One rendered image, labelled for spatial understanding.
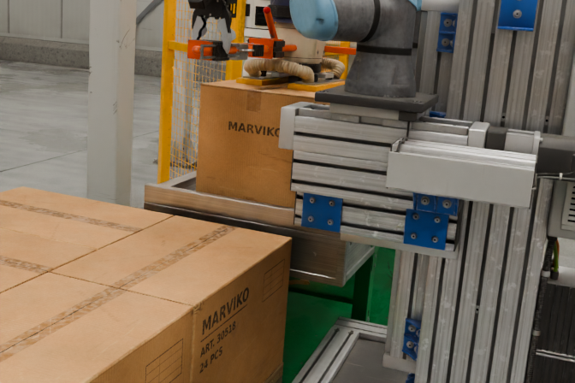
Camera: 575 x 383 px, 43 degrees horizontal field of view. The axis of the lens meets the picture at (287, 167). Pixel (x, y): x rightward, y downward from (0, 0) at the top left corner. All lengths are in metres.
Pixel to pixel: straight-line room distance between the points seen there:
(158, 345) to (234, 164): 0.93
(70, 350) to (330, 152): 0.65
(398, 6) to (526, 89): 0.35
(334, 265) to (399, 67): 0.86
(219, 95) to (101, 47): 1.10
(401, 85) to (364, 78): 0.08
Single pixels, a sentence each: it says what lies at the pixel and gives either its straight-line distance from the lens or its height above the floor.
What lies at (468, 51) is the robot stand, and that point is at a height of 1.14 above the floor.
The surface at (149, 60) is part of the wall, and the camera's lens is 12.32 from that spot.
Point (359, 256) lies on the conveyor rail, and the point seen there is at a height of 0.44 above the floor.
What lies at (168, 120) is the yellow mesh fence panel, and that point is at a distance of 3.80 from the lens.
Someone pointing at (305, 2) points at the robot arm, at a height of 1.21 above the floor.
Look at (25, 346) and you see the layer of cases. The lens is 1.50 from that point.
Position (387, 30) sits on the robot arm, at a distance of 1.51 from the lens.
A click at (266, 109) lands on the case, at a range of 2.27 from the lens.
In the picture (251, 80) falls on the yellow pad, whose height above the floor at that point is 0.96.
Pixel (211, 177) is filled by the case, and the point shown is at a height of 0.65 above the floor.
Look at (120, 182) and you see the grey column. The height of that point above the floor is 0.38.
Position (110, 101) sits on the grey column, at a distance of 3.33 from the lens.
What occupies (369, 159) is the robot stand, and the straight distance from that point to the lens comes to 1.53.
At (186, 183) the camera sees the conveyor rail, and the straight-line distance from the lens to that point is 2.58.
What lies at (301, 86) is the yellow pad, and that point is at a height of 0.96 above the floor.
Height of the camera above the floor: 1.19
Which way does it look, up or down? 12 degrees down
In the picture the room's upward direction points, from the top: 4 degrees clockwise
